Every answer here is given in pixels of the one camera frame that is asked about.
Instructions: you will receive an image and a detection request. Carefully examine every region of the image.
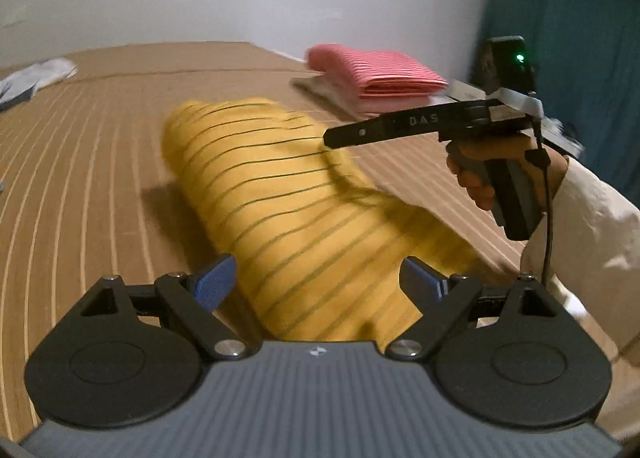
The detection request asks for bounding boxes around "red striped folded garment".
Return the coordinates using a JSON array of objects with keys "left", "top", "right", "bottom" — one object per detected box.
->
[{"left": 306, "top": 43, "right": 448, "bottom": 98}]

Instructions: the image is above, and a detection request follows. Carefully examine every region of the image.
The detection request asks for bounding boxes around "cream sleeved right forearm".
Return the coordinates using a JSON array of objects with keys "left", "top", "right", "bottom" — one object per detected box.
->
[{"left": 549, "top": 159, "right": 639, "bottom": 355}]

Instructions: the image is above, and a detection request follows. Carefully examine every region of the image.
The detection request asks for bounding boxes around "person's right hand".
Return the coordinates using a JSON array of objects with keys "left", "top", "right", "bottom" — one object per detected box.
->
[{"left": 444, "top": 133, "right": 571, "bottom": 213}]

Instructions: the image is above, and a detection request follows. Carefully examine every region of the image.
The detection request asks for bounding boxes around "yellow striped shirt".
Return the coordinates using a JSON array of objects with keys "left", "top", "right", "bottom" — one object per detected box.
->
[{"left": 162, "top": 98, "right": 498, "bottom": 345}]

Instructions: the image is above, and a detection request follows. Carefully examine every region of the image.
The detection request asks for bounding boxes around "bamboo bed mat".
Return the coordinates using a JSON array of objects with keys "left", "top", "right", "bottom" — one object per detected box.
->
[{"left": 1, "top": 42, "right": 523, "bottom": 440}]

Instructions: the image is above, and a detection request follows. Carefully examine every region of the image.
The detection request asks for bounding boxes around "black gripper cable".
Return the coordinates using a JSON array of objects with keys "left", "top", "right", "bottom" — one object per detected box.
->
[{"left": 522, "top": 116, "right": 556, "bottom": 289}]

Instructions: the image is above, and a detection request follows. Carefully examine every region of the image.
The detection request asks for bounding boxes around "teal curtain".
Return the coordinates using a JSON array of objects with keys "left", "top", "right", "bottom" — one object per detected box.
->
[{"left": 478, "top": 0, "right": 640, "bottom": 202}]

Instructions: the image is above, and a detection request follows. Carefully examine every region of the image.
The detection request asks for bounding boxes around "pink folded garment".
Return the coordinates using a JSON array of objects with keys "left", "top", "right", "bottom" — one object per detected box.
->
[{"left": 326, "top": 82, "right": 450, "bottom": 119}]

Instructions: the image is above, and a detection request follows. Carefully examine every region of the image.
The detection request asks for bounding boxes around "white grey navy garment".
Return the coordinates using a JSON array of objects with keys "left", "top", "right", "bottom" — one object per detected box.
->
[{"left": 0, "top": 57, "right": 77, "bottom": 111}]

